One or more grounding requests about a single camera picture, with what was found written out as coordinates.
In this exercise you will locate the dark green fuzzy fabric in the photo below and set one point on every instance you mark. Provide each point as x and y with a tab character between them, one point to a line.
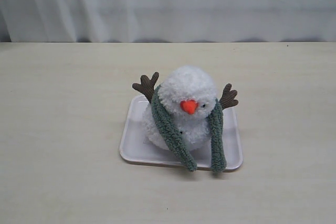
175	143

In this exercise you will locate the white curtain backdrop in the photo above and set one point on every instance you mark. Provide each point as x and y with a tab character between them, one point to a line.
167	20

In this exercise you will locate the white plastic tray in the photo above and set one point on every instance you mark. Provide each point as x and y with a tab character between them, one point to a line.
137	149

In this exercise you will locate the white plush snowman toy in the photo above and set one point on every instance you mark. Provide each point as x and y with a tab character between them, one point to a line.
189	95

